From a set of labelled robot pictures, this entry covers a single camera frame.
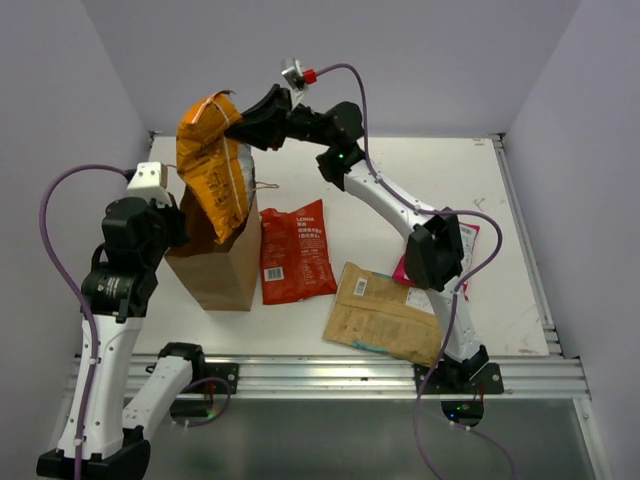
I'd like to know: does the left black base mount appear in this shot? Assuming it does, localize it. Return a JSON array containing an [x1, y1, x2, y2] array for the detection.
[[196, 362, 240, 396]]

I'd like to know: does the purple cable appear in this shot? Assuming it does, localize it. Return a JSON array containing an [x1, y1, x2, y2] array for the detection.
[[43, 163, 136, 480], [314, 63, 521, 480]]

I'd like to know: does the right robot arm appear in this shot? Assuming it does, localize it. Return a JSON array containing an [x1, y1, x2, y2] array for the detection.
[[225, 85, 489, 393]]

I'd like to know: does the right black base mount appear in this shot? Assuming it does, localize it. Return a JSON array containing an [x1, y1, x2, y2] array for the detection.
[[422, 363, 505, 395]]

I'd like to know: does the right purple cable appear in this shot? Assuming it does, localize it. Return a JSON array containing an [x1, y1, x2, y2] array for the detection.
[[314, 63, 521, 480]]

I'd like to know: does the aluminium rail frame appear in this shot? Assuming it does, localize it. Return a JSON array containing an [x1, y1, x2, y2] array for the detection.
[[125, 135, 612, 479]]

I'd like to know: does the pink snack bag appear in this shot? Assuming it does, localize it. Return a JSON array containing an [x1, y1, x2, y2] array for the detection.
[[392, 217, 480, 292]]

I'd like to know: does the orange snack bag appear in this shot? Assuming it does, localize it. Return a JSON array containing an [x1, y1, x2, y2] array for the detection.
[[176, 90, 254, 244]]

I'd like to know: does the red snack bag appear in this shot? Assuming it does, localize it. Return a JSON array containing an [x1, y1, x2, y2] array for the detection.
[[260, 200, 337, 305]]

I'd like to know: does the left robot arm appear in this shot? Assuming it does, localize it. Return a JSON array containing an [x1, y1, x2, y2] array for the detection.
[[36, 197, 208, 479]]

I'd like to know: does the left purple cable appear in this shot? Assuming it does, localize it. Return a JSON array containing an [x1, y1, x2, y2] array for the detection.
[[43, 163, 136, 480]]

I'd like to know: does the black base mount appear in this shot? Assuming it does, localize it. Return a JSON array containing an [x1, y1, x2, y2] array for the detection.
[[196, 362, 240, 396], [422, 363, 505, 395]]

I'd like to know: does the brown paper bag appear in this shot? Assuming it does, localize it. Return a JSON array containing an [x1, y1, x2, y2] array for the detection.
[[165, 190, 261, 311]]

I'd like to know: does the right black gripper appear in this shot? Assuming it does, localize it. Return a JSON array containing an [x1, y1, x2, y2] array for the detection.
[[225, 85, 335, 152]]

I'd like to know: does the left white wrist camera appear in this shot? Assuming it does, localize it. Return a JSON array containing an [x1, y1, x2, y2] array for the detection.
[[126, 162, 174, 207]]

